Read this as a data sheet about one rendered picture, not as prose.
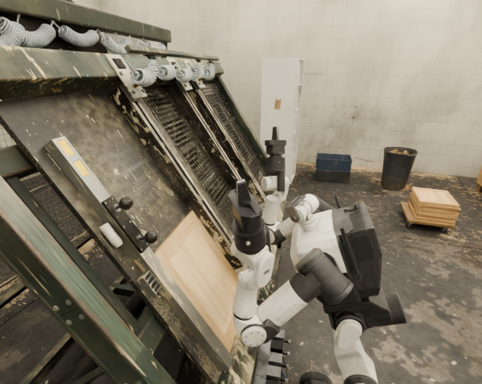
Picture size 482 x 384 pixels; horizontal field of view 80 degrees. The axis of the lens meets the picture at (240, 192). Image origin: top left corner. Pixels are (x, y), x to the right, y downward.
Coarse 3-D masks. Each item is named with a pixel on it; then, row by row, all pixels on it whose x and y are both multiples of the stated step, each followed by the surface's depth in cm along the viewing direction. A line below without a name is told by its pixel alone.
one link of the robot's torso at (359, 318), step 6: (336, 312) 116; (342, 312) 115; (348, 312) 113; (354, 312) 113; (336, 318) 115; (342, 318) 113; (348, 318) 112; (354, 318) 111; (360, 318) 112; (366, 318) 111; (336, 324) 114; (360, 324) 112; (366, 324) 112; (366, 330) 114
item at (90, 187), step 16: (48, 144) 83; (64, 160) 84; (80, 160) 88; (80, 176) 85; (80, 192) 87; (96, 192) 87; (96, 208) 88; (112, 224) 89; (128, 240) 90; (144, 256) 92; (160, 272) 95; (160, 288) 95; (176, 288) 98; (176, 304) 96; (192, 304) 101; (192, 320) 98; (208, 336) 101; (208, 352) 102; (224, 352) 104; (224, 368) 103
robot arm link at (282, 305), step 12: (288, 288) 88; (276, 300) 89; (288, 300) 87; (300, 300) 86; (264, 312) 90; (276, 312) 88; (288, 312) 88; (252, 324) 88; (264, 324) 88; (276, 324) 89; (252, 336) 87; (264, 336) 88
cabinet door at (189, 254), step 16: (192, 224) 126; (176, 240) 112; (192, 240) 121; (208, 240) 131; (160, 256) 101; (176, 256) 109; (192, 256) 117; (208, 256) 126; (224, 256) 137; (176, 272) 105; (192, 272) 112; (208, 272) 121; (224, 272) 131; (192, 288) 108; (208, 288) 117; (224, 288) 126; (208, 304) 112; (224, 304) 121; (208, 320) 108; (224, 320) 116; (224, 336) 112
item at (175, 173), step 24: (120, 72) 113; (120, 96) 118; (144, 96) 121; (144, 120) 120; (144, 144) 124; (168, 168) 126; (192, 192) 128; (216, 216) 136; (216, 240) 135; (240, 264) 137
